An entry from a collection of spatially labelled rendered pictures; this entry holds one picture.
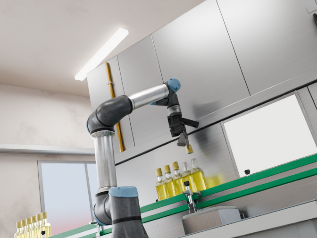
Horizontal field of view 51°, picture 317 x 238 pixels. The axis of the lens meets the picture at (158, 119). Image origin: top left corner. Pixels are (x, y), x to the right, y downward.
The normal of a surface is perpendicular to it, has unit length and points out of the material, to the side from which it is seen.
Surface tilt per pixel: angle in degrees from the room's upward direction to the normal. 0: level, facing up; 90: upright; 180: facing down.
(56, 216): 90
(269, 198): 90
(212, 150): 90
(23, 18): 180
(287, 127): 90
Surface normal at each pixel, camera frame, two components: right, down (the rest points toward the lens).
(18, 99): 0.63, -0.42
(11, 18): 0.21, 0.90
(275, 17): -0.55, -0.21
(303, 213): -0.75, -0.10
